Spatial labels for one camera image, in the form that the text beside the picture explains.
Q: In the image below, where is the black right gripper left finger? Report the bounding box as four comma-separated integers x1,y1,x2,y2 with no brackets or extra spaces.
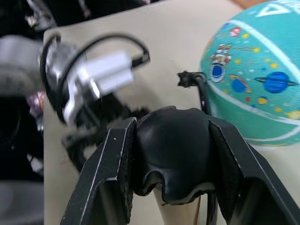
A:
60,117,138,225

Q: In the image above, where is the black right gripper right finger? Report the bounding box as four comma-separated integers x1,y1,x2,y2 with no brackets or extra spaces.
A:
208,114,300,225

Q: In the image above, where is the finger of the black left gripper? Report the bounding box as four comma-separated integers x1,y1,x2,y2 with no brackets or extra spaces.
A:
103,92,151,129

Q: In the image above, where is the black hand pump with hose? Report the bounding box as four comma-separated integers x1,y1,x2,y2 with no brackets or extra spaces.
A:
134,69,219,225

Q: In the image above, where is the teal space-print ball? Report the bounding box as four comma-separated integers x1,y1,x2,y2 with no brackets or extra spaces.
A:
199,0,300,148

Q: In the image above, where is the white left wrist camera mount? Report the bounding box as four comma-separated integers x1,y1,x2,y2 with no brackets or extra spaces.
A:
63,52,135,127

